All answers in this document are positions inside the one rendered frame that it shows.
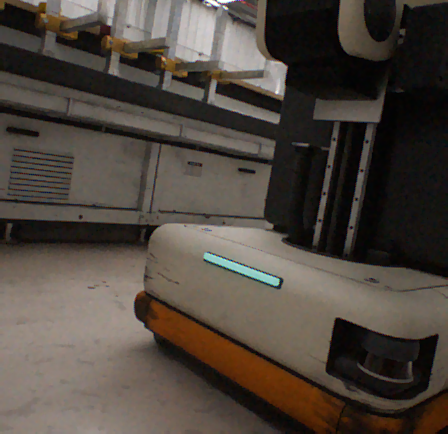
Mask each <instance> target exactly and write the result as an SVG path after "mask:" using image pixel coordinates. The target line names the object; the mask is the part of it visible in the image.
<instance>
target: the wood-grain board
mask: <svg viewBox="0 0 448 434"><path fill-rule="evenodd" d="M4 5H6V6H9V7H12V8H14V9H17V10H22V11H25V12H27V13H30V14H32V15H35V16H36V15H37V14H38V12H37V9H38V6H35V5H33V4H31V3H28V2H25V1H23V0H5V2H4ZM81 31H82V32H85V33H88V34H90V35H93V36H95V37H98V38H101V39H103V36H101V35H100V34H99V31H100V29H98V28H96V27H94V28H90V29H86V30H81ZM174 60H175V61H178V62H181V61H184V62H185V63H187V62H190V61H187V60H185V59H182V58H179V57H177V56H174ZM230 83H231V84H233V85H236V86H239V87H242V88H245V89H247V90H250V91H252V92H255V93H258V94H260V95H263V96H266V97H269V98H271V99H273V100H276V101H282V102H283V97H284V96H282V95H279V94H276V93H274V92H271V91H269V90H267V89H264V88H261V87H259V86H256V85H253V84H251V83H246V82H244V81H241V80H230Z"/></svg>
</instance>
